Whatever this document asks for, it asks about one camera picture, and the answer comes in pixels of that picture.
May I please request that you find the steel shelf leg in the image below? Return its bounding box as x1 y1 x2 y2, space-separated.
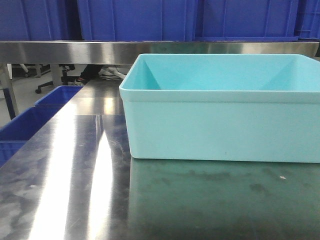
0 63 19 120

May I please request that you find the stainless steel upper shelf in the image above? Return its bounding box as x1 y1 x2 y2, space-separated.
0 41 320 65

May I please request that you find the large blue crate centre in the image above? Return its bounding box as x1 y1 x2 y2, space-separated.
77 0 299 42

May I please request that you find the large blue crate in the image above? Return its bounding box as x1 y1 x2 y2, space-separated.
0 0 70 41
77 0 299 42

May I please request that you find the light teal plastic bin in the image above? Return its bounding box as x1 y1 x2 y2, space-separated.
119 54 320 163

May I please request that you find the small blue bin far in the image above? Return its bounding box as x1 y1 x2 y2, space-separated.
34 85 83 108

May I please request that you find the small blue bin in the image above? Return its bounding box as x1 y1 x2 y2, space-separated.
0 107 60 166
34 85 83 108

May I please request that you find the small blue bin near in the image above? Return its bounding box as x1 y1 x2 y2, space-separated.
0 107 60 166

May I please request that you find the large blue crate left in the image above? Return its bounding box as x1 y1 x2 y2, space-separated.
0 0 70 41

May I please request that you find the blue crate far right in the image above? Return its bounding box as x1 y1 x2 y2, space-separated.
294 0 320 40

